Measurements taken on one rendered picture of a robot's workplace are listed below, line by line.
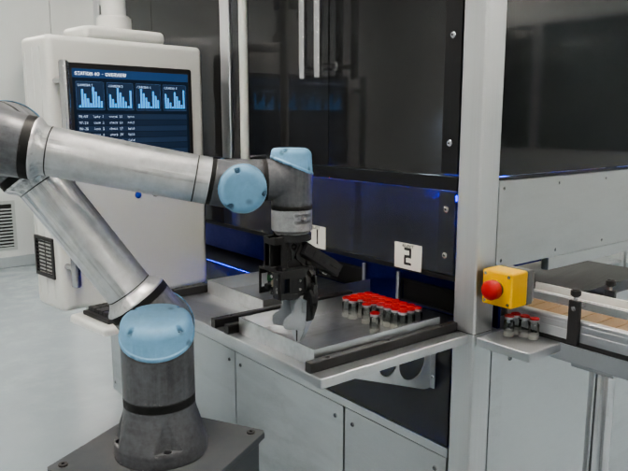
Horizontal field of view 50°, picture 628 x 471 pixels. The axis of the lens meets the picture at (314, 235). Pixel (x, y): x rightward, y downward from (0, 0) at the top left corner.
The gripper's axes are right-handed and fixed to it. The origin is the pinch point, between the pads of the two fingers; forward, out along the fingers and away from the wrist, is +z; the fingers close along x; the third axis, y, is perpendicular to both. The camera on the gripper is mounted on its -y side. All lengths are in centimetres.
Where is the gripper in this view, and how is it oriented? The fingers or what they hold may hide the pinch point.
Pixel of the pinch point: (301, 335)
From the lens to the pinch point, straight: 129.1
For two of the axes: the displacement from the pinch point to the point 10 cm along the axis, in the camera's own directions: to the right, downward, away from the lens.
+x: 6.2, 1.4, -7.7
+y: -7.8, 1.0, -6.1
